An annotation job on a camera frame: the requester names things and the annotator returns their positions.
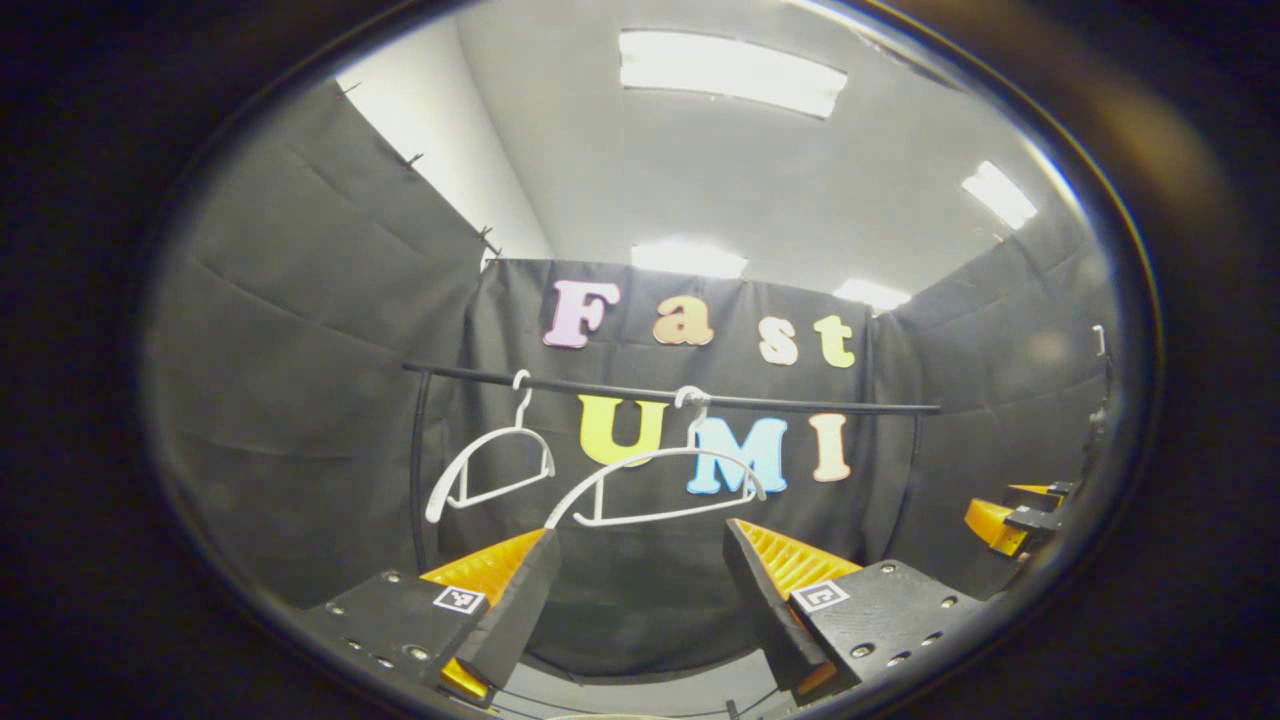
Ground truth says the ceiling light panel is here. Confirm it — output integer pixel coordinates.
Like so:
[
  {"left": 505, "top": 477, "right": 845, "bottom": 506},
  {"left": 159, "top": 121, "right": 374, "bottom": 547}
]
[
  {"left": 618, "top": 30, "right": 849, "bottom": 119},
  {"left": 833, "top": 278, "right": 911, "bottom": 313},
  {"left": 962, "top": 160, "right": 1039, "bottom": 231},
  {"left": 630, "top": 238, "right": 749, "bottom": 279}
]

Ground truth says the black backdrop cloth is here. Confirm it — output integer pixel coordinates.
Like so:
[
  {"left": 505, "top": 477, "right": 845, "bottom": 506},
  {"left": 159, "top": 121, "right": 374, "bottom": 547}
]
[{"left": 145, "top": 80, "right": 1116, "bottom": 681}]

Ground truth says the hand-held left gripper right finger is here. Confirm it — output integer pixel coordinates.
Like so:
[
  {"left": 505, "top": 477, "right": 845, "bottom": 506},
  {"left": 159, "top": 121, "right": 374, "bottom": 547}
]
[{"left": 723, "top": 518, "right": 986, "bottom": 706}]

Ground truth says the white plastic hanger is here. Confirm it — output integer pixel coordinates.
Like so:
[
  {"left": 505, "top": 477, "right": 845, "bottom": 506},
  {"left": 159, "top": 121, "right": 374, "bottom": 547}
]
[
  {"left": 543, "top": 385, "right": 767, "bottom": 531},
  {"left": 425, "top": 370, "right": 557, "bottom": 524}
]

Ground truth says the black clothes rack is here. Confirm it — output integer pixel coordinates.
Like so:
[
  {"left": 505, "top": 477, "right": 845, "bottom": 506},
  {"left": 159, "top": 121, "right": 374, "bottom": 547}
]
[{"left": 402, "top": 360, "right": 943, "bottom": 691}]

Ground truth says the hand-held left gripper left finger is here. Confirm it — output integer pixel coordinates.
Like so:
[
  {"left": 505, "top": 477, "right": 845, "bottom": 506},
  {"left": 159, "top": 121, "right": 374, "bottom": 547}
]
[{"left": 300, "top": 527, "right": 561, "bottom": 709}]

